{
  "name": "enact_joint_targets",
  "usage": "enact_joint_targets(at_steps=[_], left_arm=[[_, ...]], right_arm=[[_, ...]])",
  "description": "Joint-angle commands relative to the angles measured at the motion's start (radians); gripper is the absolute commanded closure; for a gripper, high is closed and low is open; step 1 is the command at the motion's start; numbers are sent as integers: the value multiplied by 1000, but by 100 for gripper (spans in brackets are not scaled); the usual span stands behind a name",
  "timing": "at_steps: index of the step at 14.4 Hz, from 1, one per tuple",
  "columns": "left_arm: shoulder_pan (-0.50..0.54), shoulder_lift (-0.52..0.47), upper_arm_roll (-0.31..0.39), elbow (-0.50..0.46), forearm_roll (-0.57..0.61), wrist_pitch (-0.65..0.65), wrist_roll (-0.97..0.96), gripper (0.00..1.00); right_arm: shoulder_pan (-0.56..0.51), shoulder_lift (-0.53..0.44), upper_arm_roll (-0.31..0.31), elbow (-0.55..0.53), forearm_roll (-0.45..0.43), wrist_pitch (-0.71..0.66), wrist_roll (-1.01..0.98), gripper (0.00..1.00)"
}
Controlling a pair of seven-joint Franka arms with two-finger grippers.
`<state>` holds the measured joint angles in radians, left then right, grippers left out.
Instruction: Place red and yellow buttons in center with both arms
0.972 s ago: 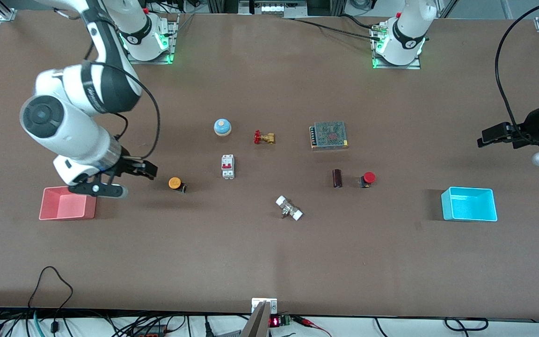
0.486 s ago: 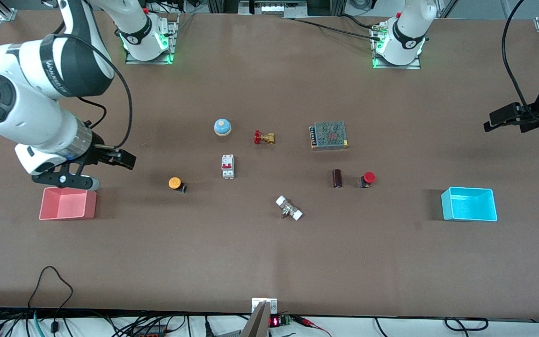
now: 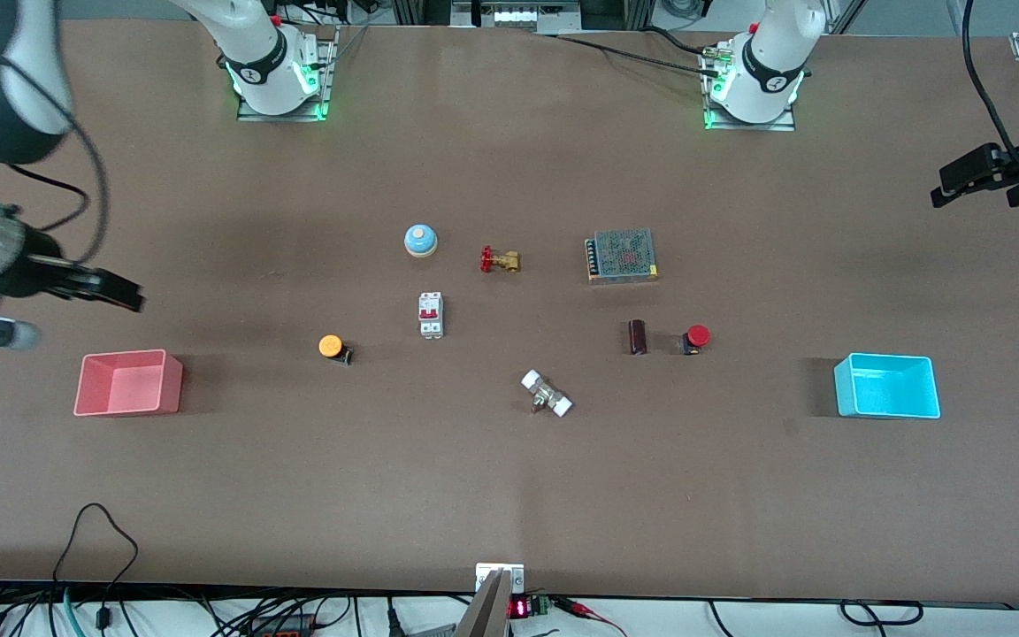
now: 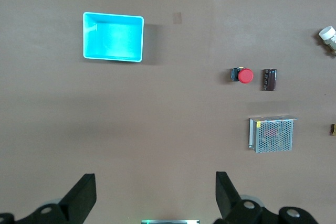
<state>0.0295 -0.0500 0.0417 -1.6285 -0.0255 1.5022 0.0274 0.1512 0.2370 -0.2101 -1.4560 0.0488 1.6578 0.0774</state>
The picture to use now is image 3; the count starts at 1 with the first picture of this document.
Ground pink plastic bin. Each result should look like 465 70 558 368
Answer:
73 349 184 417

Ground black cable across table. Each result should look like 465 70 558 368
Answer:
534 27 723 77

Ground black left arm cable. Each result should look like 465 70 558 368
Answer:
962 0 1019 173

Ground white metal mount bracket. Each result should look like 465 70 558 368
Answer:
475 563 526 595

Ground black coiled cable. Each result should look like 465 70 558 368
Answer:
839 600 924 627

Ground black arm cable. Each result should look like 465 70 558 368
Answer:
0 22 112 266
962 0 1019 173

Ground cyan plastic bin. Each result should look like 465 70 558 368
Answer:
833 352 942 419

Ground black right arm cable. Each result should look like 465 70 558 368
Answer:
0 22 112 266

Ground metal fitting white ends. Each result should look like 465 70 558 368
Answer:
520 369 574 418

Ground metal mesh power supply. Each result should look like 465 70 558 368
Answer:
586 228 660 284

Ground black looped table cable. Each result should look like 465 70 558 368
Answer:
51 503 141 637

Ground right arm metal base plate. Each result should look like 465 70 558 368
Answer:
237 27 339 123

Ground grey camera mount bar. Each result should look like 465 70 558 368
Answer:
455 569 511 637

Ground red clip lead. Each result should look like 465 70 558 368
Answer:
554 596 630 637

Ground white power strip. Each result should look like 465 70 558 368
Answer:
450 0 583 35

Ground orange black device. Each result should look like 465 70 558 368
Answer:
249 612 318 637

